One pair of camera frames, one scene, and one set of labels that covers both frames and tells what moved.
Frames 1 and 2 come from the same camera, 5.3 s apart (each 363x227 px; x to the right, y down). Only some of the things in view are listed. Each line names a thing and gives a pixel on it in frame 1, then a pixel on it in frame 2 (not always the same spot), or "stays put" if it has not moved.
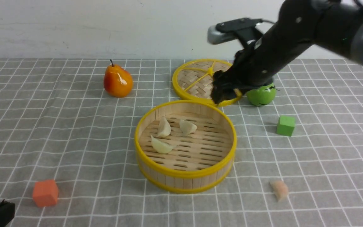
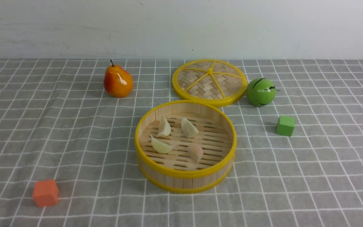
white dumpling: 164,129 stays put
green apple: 262,96 stays put
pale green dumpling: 161,147 stays put
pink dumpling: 281,189 -> 195,152
